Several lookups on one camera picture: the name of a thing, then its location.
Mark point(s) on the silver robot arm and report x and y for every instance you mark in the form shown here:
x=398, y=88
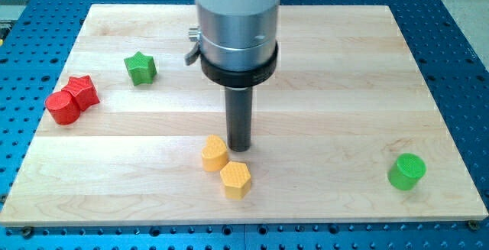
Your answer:
x=236, y=41

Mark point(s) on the green star block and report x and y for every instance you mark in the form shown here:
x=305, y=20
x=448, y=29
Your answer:
x=141, y=68

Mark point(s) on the red star block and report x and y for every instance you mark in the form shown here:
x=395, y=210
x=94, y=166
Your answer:
x=83, y=90

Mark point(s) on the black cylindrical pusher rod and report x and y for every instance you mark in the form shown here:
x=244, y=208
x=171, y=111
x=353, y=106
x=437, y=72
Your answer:
x=238, y=108

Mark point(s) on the yellow heart block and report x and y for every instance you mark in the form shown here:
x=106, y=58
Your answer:
x=215, y=154

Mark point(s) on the yellow hexagon block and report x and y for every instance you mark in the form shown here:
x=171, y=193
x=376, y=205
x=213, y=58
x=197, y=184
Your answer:
x=236, y=179

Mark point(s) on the wooden board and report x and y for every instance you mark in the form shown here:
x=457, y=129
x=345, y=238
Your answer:
x=345, y=101

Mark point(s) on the green cylinder block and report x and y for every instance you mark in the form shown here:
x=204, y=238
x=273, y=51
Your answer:
x=407, y=170

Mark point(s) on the red cylinder block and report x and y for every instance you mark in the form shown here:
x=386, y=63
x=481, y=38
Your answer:
x=62, y=107

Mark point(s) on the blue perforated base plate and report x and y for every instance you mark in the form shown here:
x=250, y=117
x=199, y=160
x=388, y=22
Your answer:
x=37, y=48

